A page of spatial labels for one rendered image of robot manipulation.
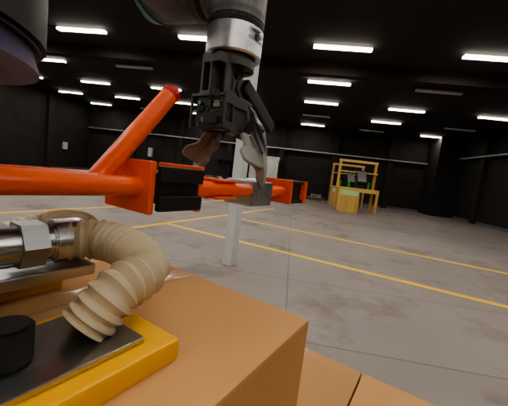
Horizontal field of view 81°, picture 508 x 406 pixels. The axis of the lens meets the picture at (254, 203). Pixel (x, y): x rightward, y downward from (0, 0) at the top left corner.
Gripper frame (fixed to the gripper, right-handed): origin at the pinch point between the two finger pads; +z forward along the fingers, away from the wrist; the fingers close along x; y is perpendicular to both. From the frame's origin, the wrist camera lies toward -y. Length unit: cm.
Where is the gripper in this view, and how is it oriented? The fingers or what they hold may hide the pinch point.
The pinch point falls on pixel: (227, 184)
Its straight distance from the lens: 52.3
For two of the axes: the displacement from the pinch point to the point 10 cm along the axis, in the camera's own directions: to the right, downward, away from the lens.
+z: -1.2, 9.9, 1.0
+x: 8.4, 1.5, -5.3
